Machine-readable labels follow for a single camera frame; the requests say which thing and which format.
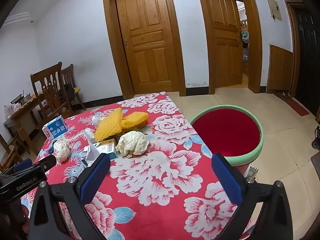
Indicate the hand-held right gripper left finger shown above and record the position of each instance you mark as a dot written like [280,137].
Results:
[96,177]

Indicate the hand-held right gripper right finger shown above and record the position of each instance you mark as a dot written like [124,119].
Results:
[226,180]

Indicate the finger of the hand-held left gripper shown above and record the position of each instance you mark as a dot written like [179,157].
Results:
[46,162]
[22,165]

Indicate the red bin with green rim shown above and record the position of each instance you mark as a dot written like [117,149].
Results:
[225,132]

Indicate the yellow foam fruit net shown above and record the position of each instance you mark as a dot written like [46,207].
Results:
[136,120]
[107,125]

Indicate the low wooden chair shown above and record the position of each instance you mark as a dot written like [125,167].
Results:
[10,152]

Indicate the crumpled white tissue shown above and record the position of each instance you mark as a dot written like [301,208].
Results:
[61,150]

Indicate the white folded paper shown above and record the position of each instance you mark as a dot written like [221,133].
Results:
[91,153]

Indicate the patterned plastic bag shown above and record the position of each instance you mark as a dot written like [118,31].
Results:
[251,172]

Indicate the small teal cardboard box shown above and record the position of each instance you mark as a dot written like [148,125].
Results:
[107,147]

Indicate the blue and white milk carton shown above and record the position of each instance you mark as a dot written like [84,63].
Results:
[53,127]

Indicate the clear plastic wrapper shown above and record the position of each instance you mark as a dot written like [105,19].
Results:
[90,135]

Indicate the crumpled white paper ball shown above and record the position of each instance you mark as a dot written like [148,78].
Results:
[132,143]

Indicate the wooden side table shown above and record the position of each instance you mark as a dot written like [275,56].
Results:
[22,112]

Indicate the white crumpled wrapper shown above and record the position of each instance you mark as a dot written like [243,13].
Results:
[96,120]

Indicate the red floral tablecloth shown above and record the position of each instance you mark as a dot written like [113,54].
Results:
[155,170]

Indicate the large wooden chair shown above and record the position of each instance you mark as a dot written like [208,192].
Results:
[50,92]

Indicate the black bag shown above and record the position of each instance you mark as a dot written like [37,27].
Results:
[68,92]

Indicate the yellow seat cushion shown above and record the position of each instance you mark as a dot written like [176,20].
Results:
[76,89]

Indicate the small wooden chair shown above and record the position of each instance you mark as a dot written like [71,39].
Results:
[68,76]

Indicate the brown wooden stool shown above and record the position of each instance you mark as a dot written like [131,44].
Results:
[315,161]

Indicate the black shoes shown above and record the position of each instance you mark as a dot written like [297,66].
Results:
[316,137]

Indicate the red door mat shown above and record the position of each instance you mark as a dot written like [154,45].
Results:
[297,106]

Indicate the open wooden panel door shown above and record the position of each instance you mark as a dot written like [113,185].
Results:
[225,37]

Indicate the black metal door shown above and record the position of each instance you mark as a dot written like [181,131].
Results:
[307,60]

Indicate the teal cloth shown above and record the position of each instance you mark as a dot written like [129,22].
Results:
[246,36]

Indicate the closed wooden panel door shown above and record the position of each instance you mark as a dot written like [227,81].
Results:
[147,37]

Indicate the wooden wall panel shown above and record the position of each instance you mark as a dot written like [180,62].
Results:
[278,70]

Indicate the wooden door frame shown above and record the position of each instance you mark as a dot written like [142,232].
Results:
[110,42]
[255,42]

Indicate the beige wall electrical panel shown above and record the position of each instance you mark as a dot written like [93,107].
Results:
[273,8]

